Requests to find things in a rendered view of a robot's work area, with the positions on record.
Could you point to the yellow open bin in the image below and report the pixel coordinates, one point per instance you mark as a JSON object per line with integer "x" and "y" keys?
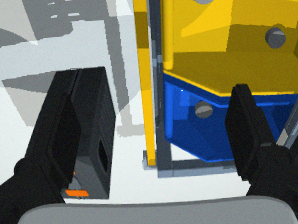
{"x": 221, "y": 44}

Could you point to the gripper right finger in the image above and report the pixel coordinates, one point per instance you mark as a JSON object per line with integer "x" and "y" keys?
{"x": 259, "y": 161}

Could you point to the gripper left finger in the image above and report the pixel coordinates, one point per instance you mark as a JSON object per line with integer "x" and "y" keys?
{"x": 39, "y": 179}

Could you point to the blue open bin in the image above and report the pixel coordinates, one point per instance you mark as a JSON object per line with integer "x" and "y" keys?
{"x": 206, "y": 138}

